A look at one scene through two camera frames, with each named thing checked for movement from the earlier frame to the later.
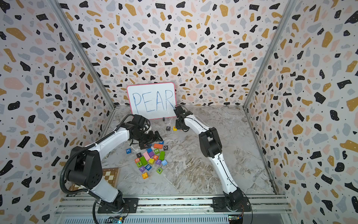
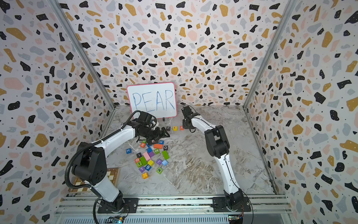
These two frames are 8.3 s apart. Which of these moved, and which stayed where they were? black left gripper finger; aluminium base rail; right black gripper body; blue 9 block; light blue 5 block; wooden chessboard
Moved: black left gripper finger; right black gripper body
Stayed: aluminium base rail; blue 9 block; wooden chessboard; light blue 5 block
